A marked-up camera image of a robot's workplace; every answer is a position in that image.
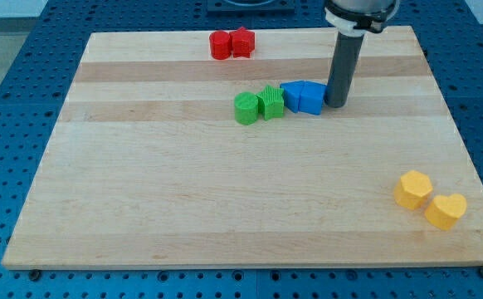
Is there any green star block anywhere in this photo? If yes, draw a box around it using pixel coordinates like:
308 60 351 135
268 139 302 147
256 85 284 120

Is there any red star block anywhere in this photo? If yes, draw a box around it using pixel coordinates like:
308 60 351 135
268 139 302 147
229 27 256 58

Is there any green cylinder block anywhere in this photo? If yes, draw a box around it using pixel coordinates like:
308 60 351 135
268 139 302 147
234 92 259 125

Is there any blue pentagon block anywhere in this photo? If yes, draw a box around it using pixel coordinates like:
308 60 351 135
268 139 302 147
299 81 326 115

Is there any wooden board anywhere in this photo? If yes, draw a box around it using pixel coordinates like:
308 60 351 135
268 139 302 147
2 26 483 270

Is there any red cylinder block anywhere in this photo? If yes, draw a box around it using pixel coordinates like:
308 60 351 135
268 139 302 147
209 30 232 60

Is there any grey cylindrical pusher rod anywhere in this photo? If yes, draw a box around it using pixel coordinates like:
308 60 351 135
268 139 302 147
324 32 364 108

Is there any yellow hexagon block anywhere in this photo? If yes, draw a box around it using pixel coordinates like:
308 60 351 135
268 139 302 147
393 170 433 210

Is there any yellow heart block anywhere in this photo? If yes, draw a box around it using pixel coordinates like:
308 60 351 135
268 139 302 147
424 194 467 231

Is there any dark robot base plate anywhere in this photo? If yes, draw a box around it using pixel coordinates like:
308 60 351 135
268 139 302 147
206 0 295 13

